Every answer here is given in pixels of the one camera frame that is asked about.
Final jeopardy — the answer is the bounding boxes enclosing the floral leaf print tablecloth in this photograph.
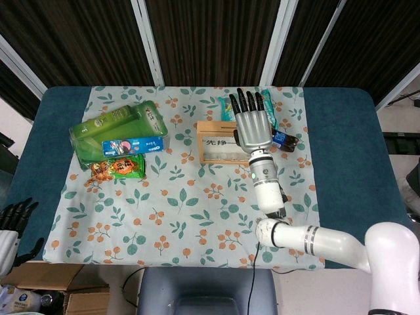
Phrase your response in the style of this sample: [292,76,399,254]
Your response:
[42,85,326,268]

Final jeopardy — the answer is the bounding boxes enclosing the green nut snack bag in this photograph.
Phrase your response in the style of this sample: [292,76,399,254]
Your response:
[84,153,147,188]

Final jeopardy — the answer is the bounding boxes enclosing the wooden framed box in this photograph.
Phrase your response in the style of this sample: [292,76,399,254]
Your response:
[196,120,253,165]

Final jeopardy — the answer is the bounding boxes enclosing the dark grey padded chair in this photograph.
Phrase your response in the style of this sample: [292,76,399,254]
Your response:
[137,267,278,315]

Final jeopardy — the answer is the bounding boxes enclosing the left five-finger robot hand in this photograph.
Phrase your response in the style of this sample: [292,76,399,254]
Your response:
[0,196,45,277]

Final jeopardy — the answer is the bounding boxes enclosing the teal table cover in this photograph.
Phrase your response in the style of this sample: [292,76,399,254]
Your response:
[6,85,415,270]

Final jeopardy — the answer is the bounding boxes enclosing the blue Oreo cookie box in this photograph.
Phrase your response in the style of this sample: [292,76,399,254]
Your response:
[101,136,165,158]

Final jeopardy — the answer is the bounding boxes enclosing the long green snack box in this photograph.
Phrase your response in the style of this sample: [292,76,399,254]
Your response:
[68,104,140,163]

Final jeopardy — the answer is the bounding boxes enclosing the right five-finger robot hand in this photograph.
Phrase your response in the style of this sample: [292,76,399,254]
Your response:
[228,87,275,155]

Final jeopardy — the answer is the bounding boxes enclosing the dark slatted partition screen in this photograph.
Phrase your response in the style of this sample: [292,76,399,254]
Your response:
[0,0,420,111]

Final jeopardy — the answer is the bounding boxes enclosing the open cardboard box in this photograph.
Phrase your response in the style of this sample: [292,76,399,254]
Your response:
[6,262,111,315]

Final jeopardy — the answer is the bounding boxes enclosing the teal candy bag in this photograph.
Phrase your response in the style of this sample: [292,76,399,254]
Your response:
[218,89,280,131]

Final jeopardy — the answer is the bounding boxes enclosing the cola bottle blue label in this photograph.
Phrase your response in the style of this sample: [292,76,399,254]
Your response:
[271,129,301,154]

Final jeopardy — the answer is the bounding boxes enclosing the green pack white characters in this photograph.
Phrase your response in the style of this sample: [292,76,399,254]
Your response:
[133,100,170,138]

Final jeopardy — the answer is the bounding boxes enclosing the black cable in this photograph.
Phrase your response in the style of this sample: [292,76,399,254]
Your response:
[244,241,260,315]

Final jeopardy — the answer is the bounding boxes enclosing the white bottle blue round label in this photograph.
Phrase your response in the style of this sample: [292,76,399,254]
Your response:
[9,291,35,312]

